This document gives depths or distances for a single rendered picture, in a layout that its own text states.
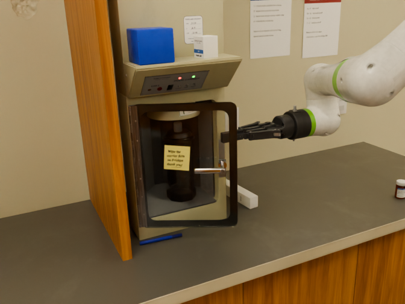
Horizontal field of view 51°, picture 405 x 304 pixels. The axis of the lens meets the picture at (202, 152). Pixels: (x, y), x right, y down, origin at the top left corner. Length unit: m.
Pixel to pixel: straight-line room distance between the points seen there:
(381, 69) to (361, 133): 1.45
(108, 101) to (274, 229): 0.69
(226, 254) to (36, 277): 0.55
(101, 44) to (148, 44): 0.12
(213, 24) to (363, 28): 1.12
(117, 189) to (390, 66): 0.76
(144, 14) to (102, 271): 0.74
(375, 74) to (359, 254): 0.77
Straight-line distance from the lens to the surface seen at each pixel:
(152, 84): 1.20
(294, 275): 1.43
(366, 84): 1.00
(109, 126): 1.17
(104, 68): 1.14
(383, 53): 1.03
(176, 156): 1.28
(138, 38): 1.14
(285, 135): 1.35
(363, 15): 2.30
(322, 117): 1.42
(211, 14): 1.33
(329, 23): 2.16
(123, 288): 1.23
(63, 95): 1.66
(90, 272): 1.32
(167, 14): 1.28
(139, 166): 1.30
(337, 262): 1.53
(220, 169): 1.23
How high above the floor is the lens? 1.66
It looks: 19 degrees down
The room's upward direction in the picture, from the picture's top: 2 degrees counter-clockwise
